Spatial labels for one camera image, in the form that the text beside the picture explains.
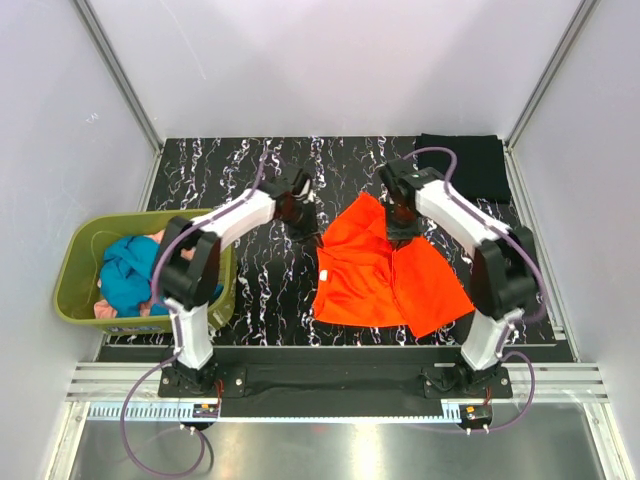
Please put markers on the teal t shirt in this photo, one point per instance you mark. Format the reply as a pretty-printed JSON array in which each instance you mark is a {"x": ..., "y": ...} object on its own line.
[{"x": 126, "y": 274}]

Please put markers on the folded black t shirt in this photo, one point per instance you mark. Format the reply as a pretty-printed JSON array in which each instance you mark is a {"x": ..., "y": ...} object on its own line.
[{"x": 481, "y": 171}]

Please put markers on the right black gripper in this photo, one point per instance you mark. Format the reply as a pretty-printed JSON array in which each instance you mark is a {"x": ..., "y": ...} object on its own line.
[{"x": 398, "y": 238}]

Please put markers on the left aluminium corner post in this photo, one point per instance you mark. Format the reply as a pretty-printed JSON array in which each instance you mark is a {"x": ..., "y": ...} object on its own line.
[{"x": 109, "y": 57}]

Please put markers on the orange t shirt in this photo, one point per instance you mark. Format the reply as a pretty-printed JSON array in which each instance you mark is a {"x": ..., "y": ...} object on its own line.
[{"x": 365, "y": 282}]

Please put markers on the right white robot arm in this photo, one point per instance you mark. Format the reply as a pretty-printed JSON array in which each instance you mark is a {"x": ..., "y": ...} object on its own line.
[{"x": 504, "y": 275}]

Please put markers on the aluminium frame rail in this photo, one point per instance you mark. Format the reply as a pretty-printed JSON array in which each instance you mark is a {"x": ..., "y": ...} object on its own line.
[{"x": 99, "y": 381}]

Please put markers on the olive green plastic basket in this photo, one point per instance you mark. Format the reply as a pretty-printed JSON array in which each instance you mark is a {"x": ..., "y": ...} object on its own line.
[{"x": 77, "y": 291}]

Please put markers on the aluminium corner post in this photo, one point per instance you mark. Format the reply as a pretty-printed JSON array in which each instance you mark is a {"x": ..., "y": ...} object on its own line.
[
  {"x": 109, "y": 57},
  {"x": 561, "y": 52}
]

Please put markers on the pink t shirt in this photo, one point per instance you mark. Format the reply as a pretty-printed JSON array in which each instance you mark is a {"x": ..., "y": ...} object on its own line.
[{"x": 103, "y": 310}]

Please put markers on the right aluminium corner post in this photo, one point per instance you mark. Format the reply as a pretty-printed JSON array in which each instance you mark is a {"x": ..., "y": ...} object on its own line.
[{"x": 561, "y": 52}]

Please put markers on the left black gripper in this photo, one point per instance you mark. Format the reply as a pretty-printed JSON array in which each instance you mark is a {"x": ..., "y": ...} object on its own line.
[{"x": 310, "y": 230}]

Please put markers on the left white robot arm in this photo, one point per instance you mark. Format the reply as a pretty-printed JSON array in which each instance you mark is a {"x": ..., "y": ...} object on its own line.
[{"x": 186, "y": 267}]

